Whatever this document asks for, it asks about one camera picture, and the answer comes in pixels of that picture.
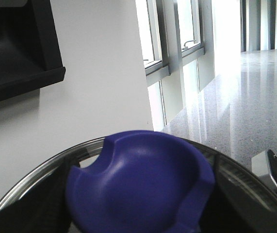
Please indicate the glass lid with blue knob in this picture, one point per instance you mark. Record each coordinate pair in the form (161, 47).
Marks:
(131, 182)

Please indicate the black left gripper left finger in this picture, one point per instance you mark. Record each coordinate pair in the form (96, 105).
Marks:
(42, 209)

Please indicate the grey framed window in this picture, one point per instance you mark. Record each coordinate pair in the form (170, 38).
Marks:
(178, 53)

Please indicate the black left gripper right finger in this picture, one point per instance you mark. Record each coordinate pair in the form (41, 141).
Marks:
(240, 203)

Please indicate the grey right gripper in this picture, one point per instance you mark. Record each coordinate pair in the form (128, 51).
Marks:
(264, 166)

